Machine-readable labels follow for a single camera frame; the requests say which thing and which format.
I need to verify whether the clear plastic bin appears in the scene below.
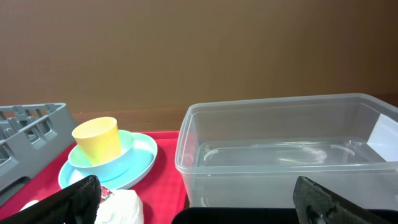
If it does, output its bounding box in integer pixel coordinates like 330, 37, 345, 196
175, 93, 397, 210

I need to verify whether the light blue bowl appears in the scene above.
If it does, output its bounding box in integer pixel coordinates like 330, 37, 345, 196
68, 130, 134, 182

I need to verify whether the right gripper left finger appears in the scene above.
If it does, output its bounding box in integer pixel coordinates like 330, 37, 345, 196
1, 175, 101, 224

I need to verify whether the yellow plastic cup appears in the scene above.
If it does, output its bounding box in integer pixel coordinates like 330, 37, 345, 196
72, 117, 122, 166

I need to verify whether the cream plastic spoon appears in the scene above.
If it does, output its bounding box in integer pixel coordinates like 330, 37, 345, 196
20, 200, 39, 211

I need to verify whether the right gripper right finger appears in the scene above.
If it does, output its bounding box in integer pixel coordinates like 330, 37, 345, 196
292, 176, 392, 224

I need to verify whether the light blue plate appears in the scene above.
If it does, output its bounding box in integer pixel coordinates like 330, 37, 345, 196
58, 133, 157, 190

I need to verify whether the black plastic tray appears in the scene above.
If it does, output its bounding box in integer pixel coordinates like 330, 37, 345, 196
170, 207, 398, 224

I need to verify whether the red plastic tray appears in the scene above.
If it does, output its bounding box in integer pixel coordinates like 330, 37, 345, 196
1, 131, 187, 224

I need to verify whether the red snack wrapper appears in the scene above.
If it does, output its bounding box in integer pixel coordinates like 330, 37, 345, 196
100, 185, 114, 203

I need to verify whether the white napkin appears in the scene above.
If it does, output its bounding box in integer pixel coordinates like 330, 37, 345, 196
95, 190, 144, 224

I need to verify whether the grey plastic dishwasher rack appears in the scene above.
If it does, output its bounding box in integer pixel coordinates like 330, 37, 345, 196
1, 103, 77, 205

